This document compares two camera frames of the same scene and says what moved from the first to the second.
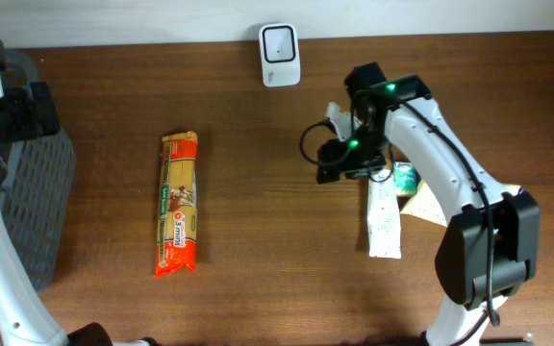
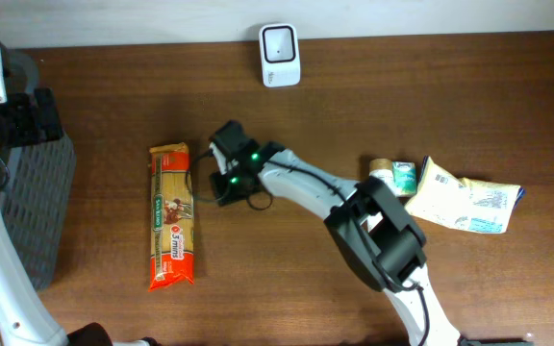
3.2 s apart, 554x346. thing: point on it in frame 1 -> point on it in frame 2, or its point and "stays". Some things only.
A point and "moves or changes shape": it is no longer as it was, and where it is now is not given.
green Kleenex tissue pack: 405,178 stays
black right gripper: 347,168 -> 216,181
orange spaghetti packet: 177,216 moves or changes shape
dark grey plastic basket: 37,195 stays
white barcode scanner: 280,54 stays
